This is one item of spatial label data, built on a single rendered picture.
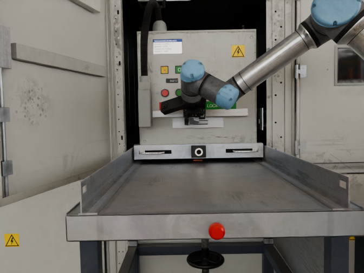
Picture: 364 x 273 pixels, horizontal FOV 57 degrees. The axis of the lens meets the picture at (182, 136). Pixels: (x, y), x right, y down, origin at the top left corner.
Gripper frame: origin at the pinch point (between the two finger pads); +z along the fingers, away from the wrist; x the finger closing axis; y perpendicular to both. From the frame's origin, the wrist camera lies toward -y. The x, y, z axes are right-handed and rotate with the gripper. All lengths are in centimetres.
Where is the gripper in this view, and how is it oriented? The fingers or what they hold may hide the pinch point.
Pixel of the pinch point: (185, 122)
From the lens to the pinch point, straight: 135.2
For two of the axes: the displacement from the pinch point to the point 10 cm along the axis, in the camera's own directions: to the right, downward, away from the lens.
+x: -0.2, -9.0, 4.4
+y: 10.0, -0.2, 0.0
